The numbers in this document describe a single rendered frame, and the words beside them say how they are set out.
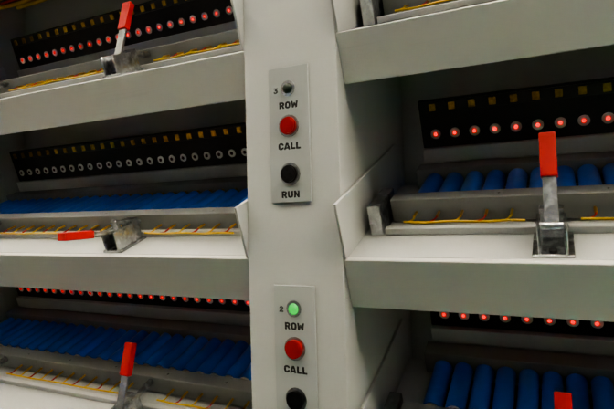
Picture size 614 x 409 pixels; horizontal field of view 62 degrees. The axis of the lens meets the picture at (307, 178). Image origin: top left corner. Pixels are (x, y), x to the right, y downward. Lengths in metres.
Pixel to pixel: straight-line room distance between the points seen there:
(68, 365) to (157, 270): 0.25
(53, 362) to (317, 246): 0.45
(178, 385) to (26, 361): 0.26
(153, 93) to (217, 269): 0.20
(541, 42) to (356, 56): 0.14
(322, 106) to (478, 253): 0.18
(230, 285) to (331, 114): 0.19
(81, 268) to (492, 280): 0.44
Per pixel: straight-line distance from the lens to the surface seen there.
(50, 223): 0.75
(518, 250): 0.42
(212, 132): 0.70
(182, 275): 0.54
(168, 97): 0.57
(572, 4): 0.43
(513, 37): 0.43
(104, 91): 0.62
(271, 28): 0.49
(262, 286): 0.48
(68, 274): 0.66
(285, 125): 0.46
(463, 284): 0.42
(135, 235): 0.61
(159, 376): 0.66
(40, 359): 0.81
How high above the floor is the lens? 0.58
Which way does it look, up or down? 4 degrees up
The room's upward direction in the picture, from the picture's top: 2 degrees counter-clockwise
